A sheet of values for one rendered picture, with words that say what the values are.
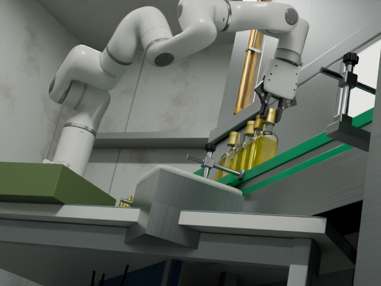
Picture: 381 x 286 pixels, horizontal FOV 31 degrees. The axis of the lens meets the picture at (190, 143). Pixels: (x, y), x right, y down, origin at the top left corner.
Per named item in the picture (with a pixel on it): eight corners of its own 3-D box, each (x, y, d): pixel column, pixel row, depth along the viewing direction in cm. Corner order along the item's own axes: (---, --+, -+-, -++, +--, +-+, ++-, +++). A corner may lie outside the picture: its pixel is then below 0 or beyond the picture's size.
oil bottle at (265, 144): (268, 205, 183) (280, 132, 190) (250, 198, 181) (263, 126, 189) (258, 209, 188) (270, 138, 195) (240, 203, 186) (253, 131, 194)
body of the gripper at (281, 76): (295, 67, 201) (284, 103, 200) (265, 55, 198) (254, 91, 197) (307, 64, 194) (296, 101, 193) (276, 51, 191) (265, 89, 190)
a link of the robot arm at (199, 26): (199, 36, 197) (215, 74, 189) (131, 30, 187) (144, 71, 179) (221, -8, 185) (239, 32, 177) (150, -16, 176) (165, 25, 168)
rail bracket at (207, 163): (240, 198, 184) (248, 155, 188) (183, 179, 179) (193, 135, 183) (235, 200, 186) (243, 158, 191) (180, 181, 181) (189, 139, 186)
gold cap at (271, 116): (276, 124, 192) (279, 110, 194) (266, 120, 191) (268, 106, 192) (270, 128, 195) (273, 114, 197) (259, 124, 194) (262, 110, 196)
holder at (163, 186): (259, 234, 162) (264, 203, 165) (152, 200, 154) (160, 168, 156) (227, 244, 177) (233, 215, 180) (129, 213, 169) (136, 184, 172)
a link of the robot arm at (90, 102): (103, 136, 193) (118, 86, 198) (59, 119, 188) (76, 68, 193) (91, 144, 201) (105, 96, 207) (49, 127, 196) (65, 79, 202)
